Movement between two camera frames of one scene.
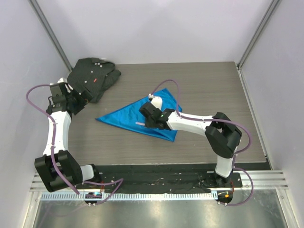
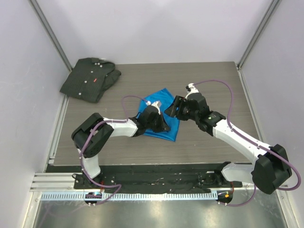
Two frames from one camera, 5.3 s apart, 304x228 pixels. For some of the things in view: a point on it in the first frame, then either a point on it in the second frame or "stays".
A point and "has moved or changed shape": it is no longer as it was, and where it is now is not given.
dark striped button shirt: (93, 76) stays
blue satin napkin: (128, 116) has moved or changed shape
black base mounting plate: (160, 178) stays
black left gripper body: (78, 102) -> (157, 126)
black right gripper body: (149, 123) -> (184, 112)
